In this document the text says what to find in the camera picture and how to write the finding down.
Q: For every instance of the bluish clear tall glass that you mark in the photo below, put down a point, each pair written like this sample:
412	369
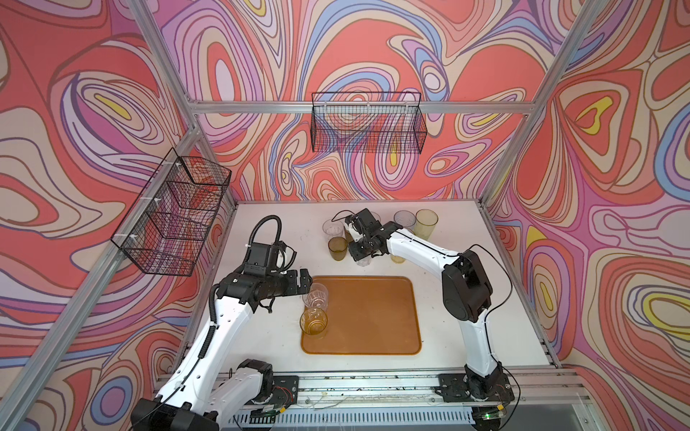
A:
406	219

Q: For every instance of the brown plastic tray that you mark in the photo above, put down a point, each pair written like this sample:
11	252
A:
367	316

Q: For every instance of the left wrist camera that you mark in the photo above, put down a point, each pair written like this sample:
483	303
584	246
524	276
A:
262	257

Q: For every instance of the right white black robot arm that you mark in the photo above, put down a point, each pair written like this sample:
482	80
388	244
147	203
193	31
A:
465	286

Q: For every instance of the clear faceted glass front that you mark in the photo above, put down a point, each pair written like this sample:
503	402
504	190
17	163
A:
364	262

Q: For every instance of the green tall glass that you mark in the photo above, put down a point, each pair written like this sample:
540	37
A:
426	221

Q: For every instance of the yellow short plastic glass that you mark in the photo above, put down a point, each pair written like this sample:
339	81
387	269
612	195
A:
313	321

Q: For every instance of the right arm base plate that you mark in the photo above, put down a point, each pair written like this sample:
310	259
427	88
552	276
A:
458	388

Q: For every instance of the black wire basket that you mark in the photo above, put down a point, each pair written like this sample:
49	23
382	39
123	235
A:
166	230
369	122

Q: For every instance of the left black wire basket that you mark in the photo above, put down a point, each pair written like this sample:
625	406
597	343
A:
166	230

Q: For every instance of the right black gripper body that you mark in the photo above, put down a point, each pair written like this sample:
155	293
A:
360	248

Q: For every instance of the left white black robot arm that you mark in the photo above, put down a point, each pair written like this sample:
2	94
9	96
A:
191	399

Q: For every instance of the clear faceted glass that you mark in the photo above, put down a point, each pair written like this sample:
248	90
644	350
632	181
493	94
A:
364	262
317	297

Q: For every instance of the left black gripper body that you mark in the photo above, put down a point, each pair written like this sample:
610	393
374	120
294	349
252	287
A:
281	284

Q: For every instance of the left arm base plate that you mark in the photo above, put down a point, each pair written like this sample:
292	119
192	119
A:
281	392

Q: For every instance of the brown short glass front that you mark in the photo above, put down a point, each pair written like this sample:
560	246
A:
338	248

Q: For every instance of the back black wire basket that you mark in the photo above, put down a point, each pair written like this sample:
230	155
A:
369	122

